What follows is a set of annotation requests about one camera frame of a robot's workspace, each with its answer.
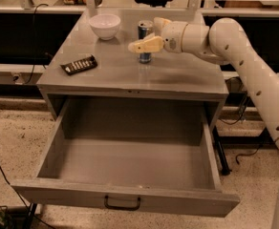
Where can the grey cabinet body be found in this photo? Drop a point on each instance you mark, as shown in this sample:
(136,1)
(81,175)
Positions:
(121,95)

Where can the white bowl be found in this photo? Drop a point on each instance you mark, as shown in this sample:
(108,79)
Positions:
(105,26)

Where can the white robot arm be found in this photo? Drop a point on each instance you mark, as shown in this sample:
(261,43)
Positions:
(223,42)

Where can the grey open top drawer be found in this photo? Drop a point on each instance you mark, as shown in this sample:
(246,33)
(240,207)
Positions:
(172,172)

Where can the black calculator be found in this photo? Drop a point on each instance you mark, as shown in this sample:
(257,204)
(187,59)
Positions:
(80,65)

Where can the silver blue redbull can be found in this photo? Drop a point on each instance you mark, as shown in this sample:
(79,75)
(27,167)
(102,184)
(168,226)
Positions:
(145,27)

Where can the black drawer handle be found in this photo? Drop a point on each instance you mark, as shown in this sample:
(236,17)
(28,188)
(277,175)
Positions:
(122,204)

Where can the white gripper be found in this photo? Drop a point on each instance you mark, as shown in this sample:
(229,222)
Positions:
(173,35)

